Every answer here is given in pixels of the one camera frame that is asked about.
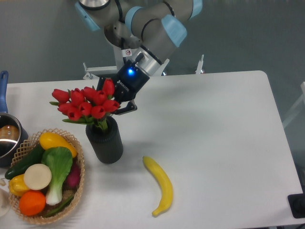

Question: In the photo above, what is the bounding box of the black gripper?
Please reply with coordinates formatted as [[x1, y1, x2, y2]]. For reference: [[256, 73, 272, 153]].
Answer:
[[96, 60, 150, 115]]

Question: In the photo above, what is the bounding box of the red tulip bouquet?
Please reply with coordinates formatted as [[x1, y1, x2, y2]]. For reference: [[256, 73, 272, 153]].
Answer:
[[50, 78, 120, 133]]

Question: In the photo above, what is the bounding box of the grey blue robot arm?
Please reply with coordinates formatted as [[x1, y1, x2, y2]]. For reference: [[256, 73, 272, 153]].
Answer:
[[75, 0, 203, 115]]

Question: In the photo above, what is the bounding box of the dark grey ribbed vase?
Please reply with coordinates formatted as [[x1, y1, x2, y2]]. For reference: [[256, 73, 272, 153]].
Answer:
[[86, 117, 123, 164]]

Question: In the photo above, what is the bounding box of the yellow squash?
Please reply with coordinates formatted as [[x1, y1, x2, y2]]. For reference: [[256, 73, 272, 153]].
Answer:
[[39, 132, 77, 158]]

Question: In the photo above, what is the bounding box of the green bok choy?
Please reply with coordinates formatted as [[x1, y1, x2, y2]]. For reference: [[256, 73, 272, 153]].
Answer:
[[41, 146, 73, 206]]

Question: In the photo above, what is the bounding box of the woven wicker basket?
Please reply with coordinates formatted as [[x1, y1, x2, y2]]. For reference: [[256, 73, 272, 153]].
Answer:
[[9, 128, 85, 225]]

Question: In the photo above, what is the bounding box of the purple red sweet potato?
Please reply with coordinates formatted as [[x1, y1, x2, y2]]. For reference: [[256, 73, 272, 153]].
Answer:
[[65, 162, 81, 188]]

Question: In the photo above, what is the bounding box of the yellow banana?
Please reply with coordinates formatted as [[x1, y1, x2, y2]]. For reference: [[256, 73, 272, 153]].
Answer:
[[142, 156, 173, 217]]

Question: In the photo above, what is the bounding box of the dark green cucumber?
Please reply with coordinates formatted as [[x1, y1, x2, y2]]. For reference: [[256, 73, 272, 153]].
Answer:
[[5, 143, 45, 180]]

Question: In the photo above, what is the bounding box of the yellow bell pepper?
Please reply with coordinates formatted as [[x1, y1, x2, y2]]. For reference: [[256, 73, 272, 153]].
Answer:
[[9, 174, 30, 197]]

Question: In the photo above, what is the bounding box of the green chili pepper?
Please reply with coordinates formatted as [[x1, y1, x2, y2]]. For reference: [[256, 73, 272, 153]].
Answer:
[[43, 196, 74, 218]]

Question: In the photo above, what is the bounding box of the orange fruit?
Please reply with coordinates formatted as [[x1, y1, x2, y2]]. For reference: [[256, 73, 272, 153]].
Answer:
[[19, 190, 46, 216]]

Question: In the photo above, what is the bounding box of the small garlic clove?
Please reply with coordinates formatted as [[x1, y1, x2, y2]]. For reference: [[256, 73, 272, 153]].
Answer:
[[0, 179, 6, 187]]

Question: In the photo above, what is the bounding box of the black device at edge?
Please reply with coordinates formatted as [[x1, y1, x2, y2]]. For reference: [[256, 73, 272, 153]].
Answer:
[[287, 193, 305, 219]]

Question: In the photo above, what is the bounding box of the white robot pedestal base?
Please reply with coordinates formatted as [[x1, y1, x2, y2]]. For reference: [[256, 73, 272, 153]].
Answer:
[[83, 47, 170, 80]]

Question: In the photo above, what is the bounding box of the blue handled saucepan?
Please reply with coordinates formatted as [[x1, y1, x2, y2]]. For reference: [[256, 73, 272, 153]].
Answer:
[[0, 71, 28, 167]]

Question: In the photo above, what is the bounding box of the white frame at right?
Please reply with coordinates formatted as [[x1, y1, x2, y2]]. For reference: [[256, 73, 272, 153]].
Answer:
[[282, 82, 305, 128]]

